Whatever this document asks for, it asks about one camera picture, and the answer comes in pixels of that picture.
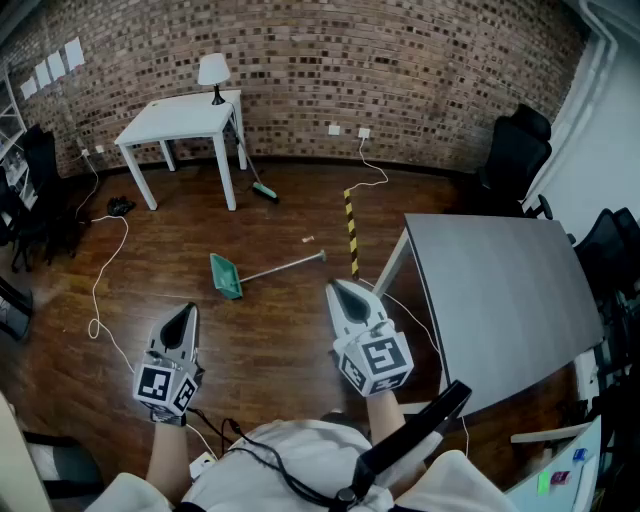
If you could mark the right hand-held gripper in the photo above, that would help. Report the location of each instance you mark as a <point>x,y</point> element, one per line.
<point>380,357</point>

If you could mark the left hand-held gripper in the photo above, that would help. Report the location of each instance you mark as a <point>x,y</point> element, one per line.
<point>167,385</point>

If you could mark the person's left forearm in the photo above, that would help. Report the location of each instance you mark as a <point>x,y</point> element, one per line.
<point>167,460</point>

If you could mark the person's right forearm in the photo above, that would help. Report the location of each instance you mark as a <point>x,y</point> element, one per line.
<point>384,415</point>

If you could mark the yellow black hazard tape strip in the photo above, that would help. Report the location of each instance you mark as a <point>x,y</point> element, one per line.
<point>352,235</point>

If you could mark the white power strip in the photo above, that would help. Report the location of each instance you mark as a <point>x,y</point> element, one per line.
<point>202,465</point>

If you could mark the crumpled black bag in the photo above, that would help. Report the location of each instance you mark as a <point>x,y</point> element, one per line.
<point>120,206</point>

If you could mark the grey desk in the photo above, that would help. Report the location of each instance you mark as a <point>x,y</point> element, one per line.
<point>500,300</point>

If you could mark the green broom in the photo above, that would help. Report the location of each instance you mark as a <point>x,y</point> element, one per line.
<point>265,191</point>

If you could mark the black armless office chair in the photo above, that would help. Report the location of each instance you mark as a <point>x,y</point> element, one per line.
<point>40,165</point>

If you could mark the white square table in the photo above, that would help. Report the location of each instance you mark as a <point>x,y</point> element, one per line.
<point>180,117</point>

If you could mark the black high-back office chair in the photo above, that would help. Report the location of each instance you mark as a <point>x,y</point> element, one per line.
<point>515,145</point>

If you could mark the small green item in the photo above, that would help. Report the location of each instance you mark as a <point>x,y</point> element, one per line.
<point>543,483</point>

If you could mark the small red item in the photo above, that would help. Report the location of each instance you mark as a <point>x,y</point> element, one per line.
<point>560,477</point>

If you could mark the white shelf unit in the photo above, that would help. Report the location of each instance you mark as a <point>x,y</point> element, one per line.
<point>10,130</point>

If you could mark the black mesh office chair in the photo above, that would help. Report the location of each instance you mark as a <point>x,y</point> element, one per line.
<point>610,245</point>

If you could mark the small blue item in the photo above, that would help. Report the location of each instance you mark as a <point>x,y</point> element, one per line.
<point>580,455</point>

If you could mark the white table lamp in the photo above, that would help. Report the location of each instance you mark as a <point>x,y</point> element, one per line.
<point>213,70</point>

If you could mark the white board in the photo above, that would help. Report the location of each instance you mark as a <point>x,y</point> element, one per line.
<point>575,485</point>

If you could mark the white wall socket with plug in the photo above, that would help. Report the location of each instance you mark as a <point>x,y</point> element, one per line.
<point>364,133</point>

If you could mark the empty white wall socket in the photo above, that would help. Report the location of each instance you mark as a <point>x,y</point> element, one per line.
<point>334,130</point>

